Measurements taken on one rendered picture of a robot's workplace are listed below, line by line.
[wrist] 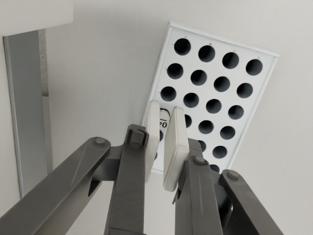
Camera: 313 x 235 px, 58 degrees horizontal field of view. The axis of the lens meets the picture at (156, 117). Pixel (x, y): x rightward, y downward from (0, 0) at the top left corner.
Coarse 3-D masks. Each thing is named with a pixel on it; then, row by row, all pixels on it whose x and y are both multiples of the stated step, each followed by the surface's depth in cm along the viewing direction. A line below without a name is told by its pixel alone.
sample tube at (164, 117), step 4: (160, 108) 23; (160, 112) 22; (164, 112) 22; (168, 112) 23; (160, 116) 22; (164, 116) 22; (168, 116) 22; (160, 120) 22; (164, 120) 22; (168, 120) 22; (160, 124) 22; (164, 124) 22; (168, 124) 22; (160, 128) 22; (164, 128) 22
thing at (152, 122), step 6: (150, 102) 21; (156, 102) 21; (150, 108) 20; (156, 108) 20; (150, 114) 19; (156, 114) 19; (150, 120) 18; (156, 120) 18; (144, 126) 20; (150, 126) 17; (156, 126) 17; (150, 132) 16; (156, 132) 16; (150, 138) 16; (156, 138) 16; (150, 144) 15; (156, 144) 15; (150, 150) 16; (156, 150) 16; (150, 156) 16; (150, 162) 16; (150, 168) 16
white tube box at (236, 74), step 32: (192, 32) 20; (160, 64) 21; (192, 64) 21; (224, 64) 23; (256, 64) 23; (160, 96) 23; (192, 96) 25; (224, 96) 22; (256, 96) 22; (192, 128) 23; (224, 128) 26; (160, 160) 25; (224, 160) 24
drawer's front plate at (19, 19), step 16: (0, 0) 10; (16, 0) 11; (32, 0) 12; (48, 0) 14; (64, 0) 16; (0, 16) 10; (16, 16) 11; (32, 16) 12; (48, 16) 14; (64, 16) 16; (0, 32) 10; (16, 32) 11
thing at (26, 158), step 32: (32, 32) 16; (0, 64) 13; (32, 64) 16; (0, 96) 14; (32, 96) 17; (0, 128) 14; (32, 128) 17; (0, 160) 14; (32, 160) 18; (0, 192) 15
